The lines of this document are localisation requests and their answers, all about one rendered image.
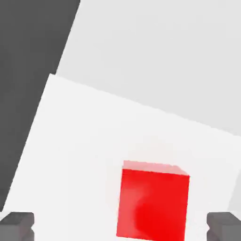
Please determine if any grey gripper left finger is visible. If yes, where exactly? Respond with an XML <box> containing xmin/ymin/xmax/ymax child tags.
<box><xmin>0</xmin><ymin>211</ymin><xmax>35</xmax><ymax>241</ymax></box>

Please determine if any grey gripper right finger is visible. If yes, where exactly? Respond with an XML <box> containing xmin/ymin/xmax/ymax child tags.
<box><xmin>206</xmin><ymin>210</ymin><xmax>241</xmax><ymax>241</ymax></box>

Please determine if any small red cube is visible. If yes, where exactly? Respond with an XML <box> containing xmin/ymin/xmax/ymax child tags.
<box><xmin>116</xmin><ymin>160</ymin><xmax>191</xmax><ymax>241</ymax></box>

